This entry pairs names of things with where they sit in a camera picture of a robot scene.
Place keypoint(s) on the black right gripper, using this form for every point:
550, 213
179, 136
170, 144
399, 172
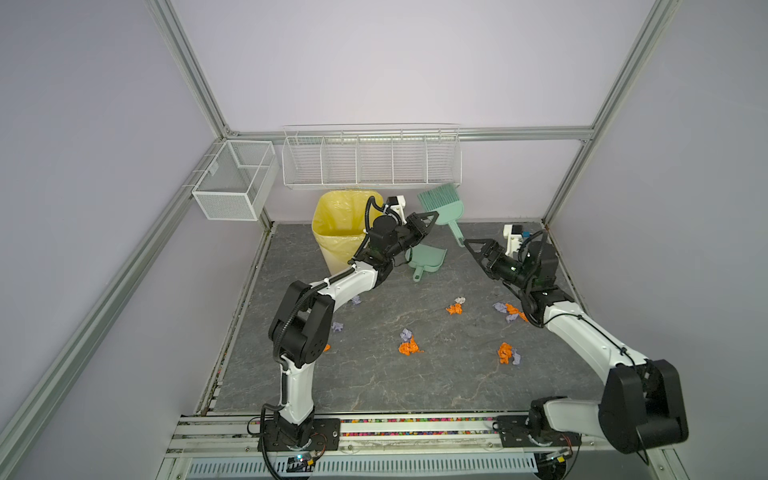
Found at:
480, 254

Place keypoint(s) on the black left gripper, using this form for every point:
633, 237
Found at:
415, 222

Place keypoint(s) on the green plastic dustpan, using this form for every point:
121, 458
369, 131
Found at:
425, 259

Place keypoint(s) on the green hand brush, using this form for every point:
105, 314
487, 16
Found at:
445, 200

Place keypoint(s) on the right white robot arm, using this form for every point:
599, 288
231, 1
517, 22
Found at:
641, 406

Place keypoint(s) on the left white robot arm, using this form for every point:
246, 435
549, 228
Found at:
302, 324

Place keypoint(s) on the orange paper scrap near brush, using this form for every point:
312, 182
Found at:
455, 309

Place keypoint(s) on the orange paper scrap far right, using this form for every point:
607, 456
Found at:
513, 314

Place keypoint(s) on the beige bin with yellow bag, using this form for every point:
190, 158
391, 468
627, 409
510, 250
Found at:
338, 225

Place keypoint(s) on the orange paper scrap right front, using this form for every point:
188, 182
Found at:
505, 353

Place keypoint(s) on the orange paper scrap centre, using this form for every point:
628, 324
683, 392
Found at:
409, 347

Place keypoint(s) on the small white mesh basket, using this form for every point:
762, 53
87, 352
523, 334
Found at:
236, 182

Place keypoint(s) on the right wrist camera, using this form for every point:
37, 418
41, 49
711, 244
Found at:
514, 235

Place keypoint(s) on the long white wire basket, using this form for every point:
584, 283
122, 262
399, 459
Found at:
378, 156

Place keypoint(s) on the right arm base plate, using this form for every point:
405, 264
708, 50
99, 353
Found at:
515, 432

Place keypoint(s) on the white vented cable duct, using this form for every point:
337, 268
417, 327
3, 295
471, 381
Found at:
339, 466

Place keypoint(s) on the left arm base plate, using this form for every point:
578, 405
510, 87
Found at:
313, 434

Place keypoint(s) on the aluminium corner frame post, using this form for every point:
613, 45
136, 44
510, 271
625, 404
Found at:
613, 41

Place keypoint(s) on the aluminium front rail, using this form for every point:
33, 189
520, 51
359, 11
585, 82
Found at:
357, 433

